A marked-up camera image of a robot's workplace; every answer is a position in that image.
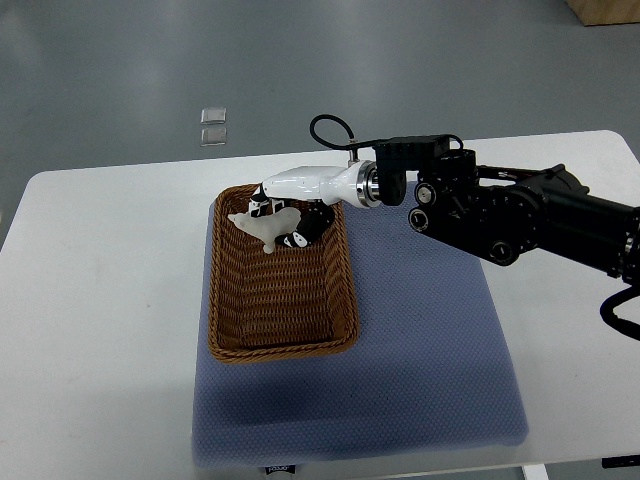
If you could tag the wooden box corner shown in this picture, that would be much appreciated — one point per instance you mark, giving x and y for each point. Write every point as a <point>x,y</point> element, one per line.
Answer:
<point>605,12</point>

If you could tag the white bear figurine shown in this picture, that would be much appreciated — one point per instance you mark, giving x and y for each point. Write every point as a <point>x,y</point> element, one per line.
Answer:
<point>267,228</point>

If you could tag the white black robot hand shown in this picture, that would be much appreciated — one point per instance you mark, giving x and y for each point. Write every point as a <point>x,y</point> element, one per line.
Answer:
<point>321,187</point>

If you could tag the blue textured mat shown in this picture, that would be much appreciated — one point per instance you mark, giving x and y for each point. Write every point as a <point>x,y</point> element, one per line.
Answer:
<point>429,371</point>

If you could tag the black table control panel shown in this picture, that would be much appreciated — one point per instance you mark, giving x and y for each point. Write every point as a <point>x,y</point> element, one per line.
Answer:
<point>621,462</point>

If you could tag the black mat label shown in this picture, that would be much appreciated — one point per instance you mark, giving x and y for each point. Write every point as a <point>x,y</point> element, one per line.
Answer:
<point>290,469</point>

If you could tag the brown wicker basket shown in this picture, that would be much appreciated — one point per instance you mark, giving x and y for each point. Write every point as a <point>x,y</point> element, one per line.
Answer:
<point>292,303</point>

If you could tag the upper floor metal plate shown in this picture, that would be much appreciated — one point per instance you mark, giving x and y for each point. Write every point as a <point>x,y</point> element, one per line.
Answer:
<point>213,115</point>

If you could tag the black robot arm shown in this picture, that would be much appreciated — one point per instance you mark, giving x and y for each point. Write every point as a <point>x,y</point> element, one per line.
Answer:
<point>498,214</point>

